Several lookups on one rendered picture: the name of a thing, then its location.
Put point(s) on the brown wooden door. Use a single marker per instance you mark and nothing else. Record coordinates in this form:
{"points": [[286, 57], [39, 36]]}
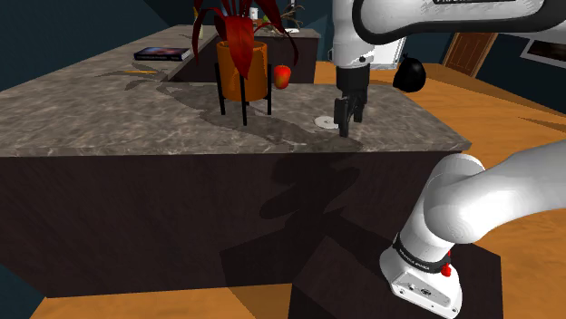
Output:
{"points": [[469, 51]]}

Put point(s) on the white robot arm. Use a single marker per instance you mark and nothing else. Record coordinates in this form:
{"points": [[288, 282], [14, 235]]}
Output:
{"points": [[464, 207]]}

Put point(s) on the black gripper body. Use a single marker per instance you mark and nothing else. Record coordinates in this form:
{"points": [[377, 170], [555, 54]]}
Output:
{"points": [[353, 80]]}

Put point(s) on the framed wall picture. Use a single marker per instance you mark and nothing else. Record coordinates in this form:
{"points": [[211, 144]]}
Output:
{"points": [[546, 51]]}

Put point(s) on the black bag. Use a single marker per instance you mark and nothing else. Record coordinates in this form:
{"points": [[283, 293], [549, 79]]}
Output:
{"points": [[409, 75]]}

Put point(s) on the dark book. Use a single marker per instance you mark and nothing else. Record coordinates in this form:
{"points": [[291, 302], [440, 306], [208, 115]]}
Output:
{"points": [[162, 54]]}

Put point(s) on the dark wood robot stand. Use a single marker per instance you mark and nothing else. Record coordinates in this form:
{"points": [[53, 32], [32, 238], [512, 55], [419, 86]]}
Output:
{"points": [[349, 282]]}

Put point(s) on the dark sideboard with decorations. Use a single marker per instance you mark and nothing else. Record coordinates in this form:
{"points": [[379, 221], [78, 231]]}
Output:
{"points": [[305, 57]]}

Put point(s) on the red apple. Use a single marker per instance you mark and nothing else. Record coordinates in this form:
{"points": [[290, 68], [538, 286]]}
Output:
{"points": [[281, 76]]}

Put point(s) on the yellow pencil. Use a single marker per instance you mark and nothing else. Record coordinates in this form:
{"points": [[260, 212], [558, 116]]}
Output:
{"points": [[140, 71]]}

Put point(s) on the small white round disc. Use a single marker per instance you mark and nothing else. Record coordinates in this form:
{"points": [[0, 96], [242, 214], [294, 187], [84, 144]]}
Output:
{"points": [[325, 122]]}

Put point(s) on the red plant in orange pot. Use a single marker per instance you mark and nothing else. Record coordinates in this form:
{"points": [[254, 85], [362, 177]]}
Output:
{"points": [[241, 66]]}

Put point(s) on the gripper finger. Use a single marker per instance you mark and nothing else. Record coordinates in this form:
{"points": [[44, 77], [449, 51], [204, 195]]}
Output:
{"points": [[358, 111], [342, 116]]}

